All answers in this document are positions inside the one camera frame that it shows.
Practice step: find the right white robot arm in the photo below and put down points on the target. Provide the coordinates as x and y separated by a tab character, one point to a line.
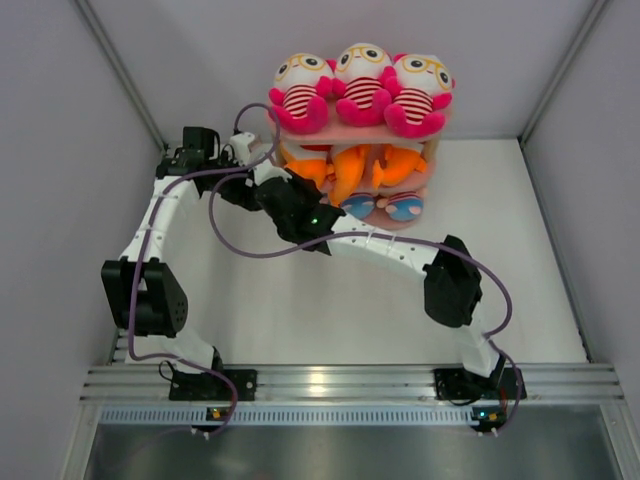
450	277

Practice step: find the black mounting plate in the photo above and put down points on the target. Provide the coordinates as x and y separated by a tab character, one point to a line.
459	385
203	386

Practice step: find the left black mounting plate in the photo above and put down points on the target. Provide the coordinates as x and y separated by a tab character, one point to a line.
203	386

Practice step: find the orange shark plush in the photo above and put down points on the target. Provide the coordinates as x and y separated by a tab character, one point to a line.
400	161
349	164
308	161

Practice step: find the black-haired doll plush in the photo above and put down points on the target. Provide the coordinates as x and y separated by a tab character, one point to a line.
359	205

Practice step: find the pink three-tier shelf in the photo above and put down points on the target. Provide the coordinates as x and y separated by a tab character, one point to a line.
337	133

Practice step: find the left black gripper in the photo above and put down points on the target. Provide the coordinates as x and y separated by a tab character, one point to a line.
243	196

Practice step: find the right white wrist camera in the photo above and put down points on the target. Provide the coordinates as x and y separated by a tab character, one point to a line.
265	171

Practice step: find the blue-hat doll plush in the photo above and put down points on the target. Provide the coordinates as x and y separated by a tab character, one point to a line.
402	207

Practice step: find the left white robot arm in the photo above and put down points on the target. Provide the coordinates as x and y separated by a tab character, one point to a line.
144	294

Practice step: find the white slotted cable duct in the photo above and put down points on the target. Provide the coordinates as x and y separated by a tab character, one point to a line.
279	415

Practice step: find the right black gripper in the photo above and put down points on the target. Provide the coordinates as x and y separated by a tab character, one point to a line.
306	185

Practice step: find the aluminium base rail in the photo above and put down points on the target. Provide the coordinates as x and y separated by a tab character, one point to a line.
549	384

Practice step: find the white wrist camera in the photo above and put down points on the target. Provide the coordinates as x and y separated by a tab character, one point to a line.
265	171
247	148

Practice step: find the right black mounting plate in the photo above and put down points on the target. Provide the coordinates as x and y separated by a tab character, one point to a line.
459	385

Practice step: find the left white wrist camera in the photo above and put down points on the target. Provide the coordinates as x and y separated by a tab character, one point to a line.
247	148

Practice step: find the pink panda plush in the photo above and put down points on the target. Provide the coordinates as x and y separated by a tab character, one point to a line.
358	84
299	95
421	89

